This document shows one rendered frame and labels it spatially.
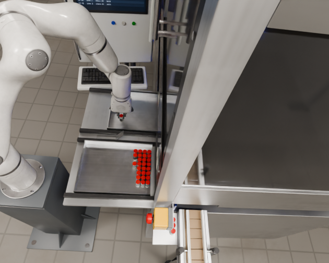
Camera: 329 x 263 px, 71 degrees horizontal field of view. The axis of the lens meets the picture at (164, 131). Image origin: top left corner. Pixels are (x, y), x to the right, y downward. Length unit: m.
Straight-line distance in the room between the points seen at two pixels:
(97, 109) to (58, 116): 1.18
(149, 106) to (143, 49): 0.46
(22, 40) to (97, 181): 0.70
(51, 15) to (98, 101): 0.73
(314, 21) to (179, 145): 0.32
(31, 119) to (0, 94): 1.78
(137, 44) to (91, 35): 0.86
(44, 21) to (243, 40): 0.58
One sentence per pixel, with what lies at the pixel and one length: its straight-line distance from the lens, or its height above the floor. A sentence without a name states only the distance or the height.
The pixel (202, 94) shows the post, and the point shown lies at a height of 1.68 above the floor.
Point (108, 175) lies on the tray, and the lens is 1.15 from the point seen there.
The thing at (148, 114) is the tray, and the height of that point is 0.88.
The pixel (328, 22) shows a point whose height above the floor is 1.81.
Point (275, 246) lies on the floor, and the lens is 2.26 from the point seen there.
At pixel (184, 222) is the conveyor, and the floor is 0.93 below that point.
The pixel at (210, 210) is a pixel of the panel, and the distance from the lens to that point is 1.15.
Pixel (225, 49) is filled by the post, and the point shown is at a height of 1.77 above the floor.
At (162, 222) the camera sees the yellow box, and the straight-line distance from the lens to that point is 0.94.
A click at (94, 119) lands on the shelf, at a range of 1.32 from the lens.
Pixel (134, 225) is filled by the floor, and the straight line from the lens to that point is 1.98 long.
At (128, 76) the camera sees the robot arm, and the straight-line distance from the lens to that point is 0.99.
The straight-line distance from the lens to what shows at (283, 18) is 0.32.
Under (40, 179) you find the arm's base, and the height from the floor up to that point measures 0.87.
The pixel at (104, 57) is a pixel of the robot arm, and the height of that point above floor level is 1.39.
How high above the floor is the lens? 1.95
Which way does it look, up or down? 57 degrees down
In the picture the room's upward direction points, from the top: 12 degrees clockwise
